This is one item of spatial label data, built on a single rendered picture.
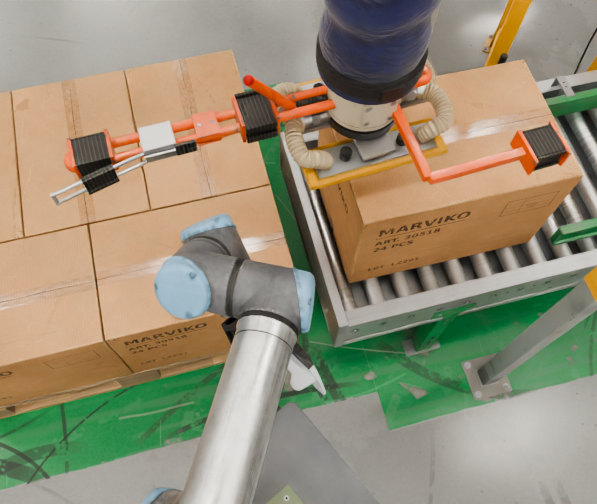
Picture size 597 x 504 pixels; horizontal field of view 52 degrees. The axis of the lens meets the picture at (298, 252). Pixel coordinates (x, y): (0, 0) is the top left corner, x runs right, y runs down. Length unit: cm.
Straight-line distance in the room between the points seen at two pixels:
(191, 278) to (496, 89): 119
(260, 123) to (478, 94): 72
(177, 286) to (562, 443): 187
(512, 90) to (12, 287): 157
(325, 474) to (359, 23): 101
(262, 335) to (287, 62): 235
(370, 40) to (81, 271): 120
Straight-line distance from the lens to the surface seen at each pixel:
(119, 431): 239
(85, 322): 194
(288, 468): 155
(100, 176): 130
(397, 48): 119
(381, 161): 143
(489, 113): 179
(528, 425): 249
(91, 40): 330
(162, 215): 202
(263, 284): 88
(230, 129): 133
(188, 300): 90
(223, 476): 78
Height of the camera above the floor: 230
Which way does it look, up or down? 65 degrees down
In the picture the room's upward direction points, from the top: 3 degrees clockwise
